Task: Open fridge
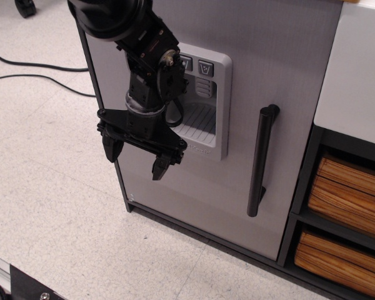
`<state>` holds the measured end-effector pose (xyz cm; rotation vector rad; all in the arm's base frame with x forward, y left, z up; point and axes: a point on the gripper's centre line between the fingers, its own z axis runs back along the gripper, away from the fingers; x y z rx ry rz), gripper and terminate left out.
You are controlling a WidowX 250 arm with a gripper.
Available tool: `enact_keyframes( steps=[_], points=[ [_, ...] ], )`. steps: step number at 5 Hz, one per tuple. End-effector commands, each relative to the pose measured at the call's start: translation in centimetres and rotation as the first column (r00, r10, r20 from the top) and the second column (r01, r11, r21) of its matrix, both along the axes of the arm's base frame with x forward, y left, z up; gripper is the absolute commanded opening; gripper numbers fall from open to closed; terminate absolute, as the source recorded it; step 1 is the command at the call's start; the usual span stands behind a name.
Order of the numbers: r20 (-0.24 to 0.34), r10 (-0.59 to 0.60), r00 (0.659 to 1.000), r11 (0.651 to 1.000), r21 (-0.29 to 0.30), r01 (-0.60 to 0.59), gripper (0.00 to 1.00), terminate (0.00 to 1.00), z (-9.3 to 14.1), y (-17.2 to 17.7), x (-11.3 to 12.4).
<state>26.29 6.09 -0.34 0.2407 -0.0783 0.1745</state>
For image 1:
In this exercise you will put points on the black bar door handle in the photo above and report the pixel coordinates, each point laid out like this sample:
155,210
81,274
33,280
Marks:
267,117

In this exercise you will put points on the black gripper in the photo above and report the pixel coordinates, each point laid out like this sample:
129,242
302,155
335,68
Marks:
150,133

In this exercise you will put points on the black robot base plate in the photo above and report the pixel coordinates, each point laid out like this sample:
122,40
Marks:
26,287

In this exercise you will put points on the grey toy fridge door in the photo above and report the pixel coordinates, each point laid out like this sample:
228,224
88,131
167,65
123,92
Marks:
279,52

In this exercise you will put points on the black caster wheel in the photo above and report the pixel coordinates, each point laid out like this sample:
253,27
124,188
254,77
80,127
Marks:
26,8

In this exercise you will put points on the dark grey fridge cabinet frame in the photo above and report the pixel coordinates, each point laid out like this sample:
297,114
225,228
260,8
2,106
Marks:
110,75

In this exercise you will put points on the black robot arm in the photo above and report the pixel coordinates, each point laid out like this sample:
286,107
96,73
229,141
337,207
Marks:
157,78

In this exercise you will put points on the white upper cabinet door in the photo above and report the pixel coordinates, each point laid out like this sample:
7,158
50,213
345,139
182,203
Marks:
347,99

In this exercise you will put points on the grey water dispenser panel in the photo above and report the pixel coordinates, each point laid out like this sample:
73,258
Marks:
206,104

